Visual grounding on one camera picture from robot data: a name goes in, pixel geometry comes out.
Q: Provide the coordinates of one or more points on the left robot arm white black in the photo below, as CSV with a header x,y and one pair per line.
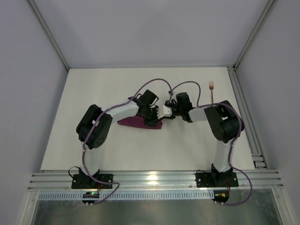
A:
x,y
94,127

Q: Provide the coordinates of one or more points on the controller board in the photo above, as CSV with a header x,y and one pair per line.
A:
x,y
220,197
90,197

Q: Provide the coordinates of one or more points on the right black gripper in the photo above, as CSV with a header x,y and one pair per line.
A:
x,y
172,106

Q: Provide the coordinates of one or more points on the slotted grey cable duct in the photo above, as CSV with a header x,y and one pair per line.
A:
x,y
129,195

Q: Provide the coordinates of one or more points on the purple cloth napkin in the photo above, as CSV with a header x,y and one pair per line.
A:
x,y
138,122

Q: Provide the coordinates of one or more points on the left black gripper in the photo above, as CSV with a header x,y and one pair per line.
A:
x,y
151,115

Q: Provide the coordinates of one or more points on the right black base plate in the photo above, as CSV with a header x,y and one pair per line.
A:
x,y
214,179

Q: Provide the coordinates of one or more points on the corner frame post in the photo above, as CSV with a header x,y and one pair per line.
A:
x,y
267,9
43,24

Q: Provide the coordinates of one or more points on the right side aluminium rail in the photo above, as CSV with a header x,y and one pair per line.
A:
x,y
251,134

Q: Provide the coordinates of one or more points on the right corner frame post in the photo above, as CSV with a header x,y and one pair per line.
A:
x,y
267,9

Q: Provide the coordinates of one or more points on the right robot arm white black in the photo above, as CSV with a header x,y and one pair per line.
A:
x,y
226,126

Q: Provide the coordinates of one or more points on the aluminium rail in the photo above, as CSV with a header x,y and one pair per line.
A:
x,y
150,180
251,134

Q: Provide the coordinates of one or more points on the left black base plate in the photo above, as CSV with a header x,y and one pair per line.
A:
x,y
83,181

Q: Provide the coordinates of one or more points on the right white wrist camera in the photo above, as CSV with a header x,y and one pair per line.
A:
x,y
171,93

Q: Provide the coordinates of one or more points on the left corner frame post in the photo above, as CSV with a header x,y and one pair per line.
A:
x,y
43,24

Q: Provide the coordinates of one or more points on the aluminium front rail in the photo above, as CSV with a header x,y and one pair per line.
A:
x,y
150,180

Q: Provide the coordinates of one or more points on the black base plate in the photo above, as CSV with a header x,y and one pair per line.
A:
x,y
214,179
83,181

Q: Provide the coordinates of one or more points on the left controller board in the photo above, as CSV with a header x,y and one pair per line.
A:
x,y
90,197

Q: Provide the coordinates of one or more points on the right controller board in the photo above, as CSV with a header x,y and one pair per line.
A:
x,y
220,197

